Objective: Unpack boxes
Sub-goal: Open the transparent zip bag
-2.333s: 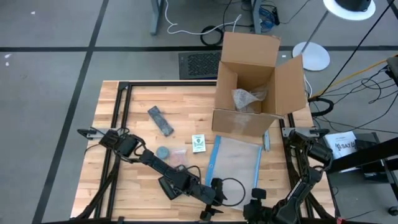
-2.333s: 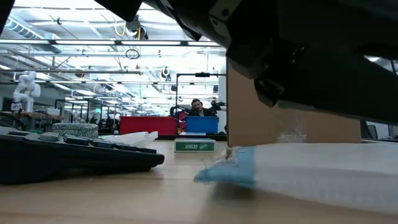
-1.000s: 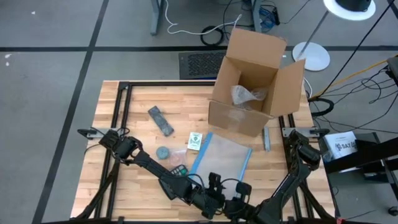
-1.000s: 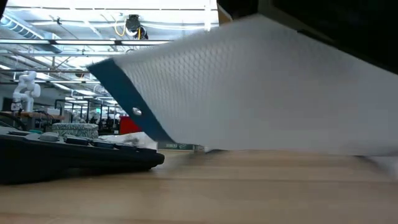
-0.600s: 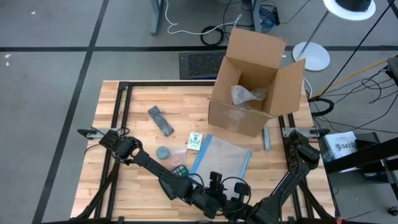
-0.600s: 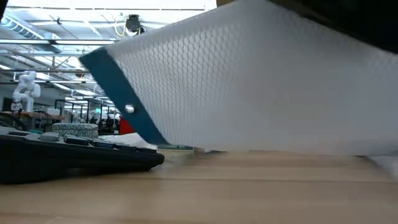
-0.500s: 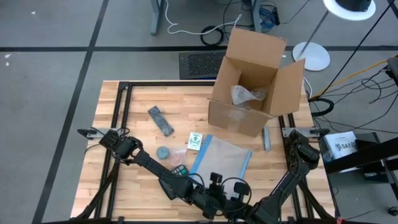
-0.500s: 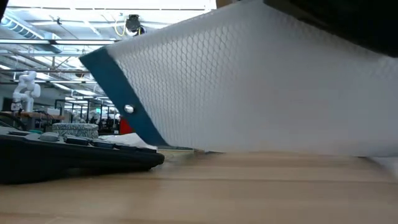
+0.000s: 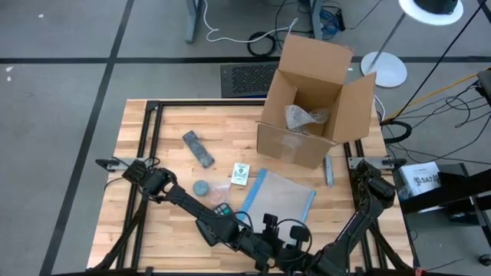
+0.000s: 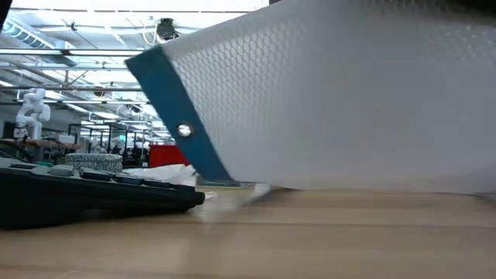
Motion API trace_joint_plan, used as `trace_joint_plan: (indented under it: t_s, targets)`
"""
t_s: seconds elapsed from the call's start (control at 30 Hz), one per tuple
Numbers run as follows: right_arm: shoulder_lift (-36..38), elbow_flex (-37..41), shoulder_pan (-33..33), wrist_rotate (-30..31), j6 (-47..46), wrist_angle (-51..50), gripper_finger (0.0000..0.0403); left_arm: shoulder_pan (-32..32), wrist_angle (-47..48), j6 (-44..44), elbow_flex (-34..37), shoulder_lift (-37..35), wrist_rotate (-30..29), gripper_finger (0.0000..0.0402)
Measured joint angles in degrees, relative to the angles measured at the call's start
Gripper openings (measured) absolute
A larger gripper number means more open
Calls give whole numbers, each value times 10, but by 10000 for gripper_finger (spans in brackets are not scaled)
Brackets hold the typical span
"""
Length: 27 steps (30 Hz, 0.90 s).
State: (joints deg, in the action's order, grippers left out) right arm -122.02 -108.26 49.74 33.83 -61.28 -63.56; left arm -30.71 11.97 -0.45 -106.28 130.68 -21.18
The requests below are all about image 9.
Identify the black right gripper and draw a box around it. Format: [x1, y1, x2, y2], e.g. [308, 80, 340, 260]
[282, 225, 321, 276]

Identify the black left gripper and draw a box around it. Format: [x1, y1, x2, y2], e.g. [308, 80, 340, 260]
[239, 213, 285, 269]

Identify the mesh pouch with blue trim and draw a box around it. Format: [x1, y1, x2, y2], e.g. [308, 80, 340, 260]
[236, 167, 318, 241]

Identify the brown cardboard box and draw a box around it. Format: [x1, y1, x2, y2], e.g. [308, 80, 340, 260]
[255, 33, 377, 170]

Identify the white card box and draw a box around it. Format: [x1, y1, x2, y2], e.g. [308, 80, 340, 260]
[231, 162, 251, 187]

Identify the clear bag with pink item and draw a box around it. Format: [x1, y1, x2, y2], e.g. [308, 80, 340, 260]
[209, 182, 233, 208]

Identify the grey metal bar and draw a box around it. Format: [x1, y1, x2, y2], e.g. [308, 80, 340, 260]
[324, 155, 334, 188]

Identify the grey round object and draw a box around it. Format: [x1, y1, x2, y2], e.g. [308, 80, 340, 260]
[192, 179, 210, 197]

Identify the grey mounting plate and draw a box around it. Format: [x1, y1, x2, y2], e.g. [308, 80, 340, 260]
[347, 156, 407, 169]

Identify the dark grey remote control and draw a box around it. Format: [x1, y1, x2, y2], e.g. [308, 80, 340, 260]
[182, 130, 216, 169]

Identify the crumpled clear plastic wrap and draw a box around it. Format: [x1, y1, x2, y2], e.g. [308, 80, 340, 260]
[283, 103, 331, 135]

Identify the white printed box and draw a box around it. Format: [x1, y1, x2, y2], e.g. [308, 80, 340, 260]
[398, 160, 442, 200]

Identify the black perforated computer tower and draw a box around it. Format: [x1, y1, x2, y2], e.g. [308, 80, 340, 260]
[219, 62, 281, 99]

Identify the white round-base pole stand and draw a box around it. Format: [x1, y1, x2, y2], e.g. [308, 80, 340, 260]
[360, 13, 408, 89]

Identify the grey desk leg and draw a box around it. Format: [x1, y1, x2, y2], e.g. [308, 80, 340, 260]
[308, 0, 325, 40]
[185, 0, 204, 44]

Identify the black power strip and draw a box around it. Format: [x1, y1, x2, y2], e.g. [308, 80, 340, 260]
[334, 8, 347, 32]

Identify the grey device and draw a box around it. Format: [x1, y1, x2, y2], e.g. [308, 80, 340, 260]
[476, 70, 491, 107]

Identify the black tower on white base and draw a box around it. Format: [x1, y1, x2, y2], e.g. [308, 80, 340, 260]
[397, 0, 465, 27]

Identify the black metal table frame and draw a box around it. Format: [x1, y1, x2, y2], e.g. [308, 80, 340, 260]
[90, 98, 421, 276]

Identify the black cable coil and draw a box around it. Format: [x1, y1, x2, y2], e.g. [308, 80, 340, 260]
[247, 31, 278, 58]
[383, 120, 413, 145]

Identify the black cart frame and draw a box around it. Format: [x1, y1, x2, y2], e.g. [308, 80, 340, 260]
[398, 163, 491, 246]

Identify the white floor cable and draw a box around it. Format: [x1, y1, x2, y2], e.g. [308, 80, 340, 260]
[201, 0, 300, 44]

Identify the yellow floor cable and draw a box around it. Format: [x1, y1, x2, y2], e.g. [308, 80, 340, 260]
[381, 70, 491, 123]

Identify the blue cable bundle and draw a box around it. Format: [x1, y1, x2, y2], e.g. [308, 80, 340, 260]
[319, 5, 343, 40]

